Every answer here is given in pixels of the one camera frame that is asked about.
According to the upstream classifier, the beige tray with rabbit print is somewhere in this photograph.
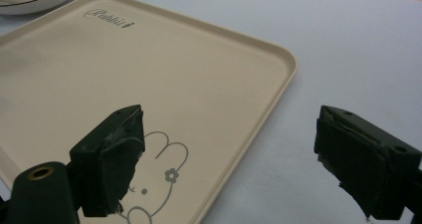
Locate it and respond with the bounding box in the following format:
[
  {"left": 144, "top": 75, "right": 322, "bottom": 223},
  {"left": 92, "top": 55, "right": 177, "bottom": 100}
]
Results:
[{"left": 0, "top": 0, "right": 299, "bottom": 224}]

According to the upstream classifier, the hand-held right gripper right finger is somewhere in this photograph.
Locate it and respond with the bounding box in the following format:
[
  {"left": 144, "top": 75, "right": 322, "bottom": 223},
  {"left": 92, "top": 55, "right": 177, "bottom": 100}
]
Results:
[{"left": 314, "top": 105, "right": 422, "bottom": 221}]

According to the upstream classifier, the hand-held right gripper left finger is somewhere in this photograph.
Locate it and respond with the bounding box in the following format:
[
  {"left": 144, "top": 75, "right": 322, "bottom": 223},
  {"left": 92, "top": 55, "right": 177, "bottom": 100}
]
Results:
[{"left": 69, "top": 104, "right": 146, "bottom": 218}]

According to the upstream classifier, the white saucer with dark rim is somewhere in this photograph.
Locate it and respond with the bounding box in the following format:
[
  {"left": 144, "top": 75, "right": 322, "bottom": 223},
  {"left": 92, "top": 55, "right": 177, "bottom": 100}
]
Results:
[{"left": 0, "top": 0, "right": 83, "bottom": 16}]

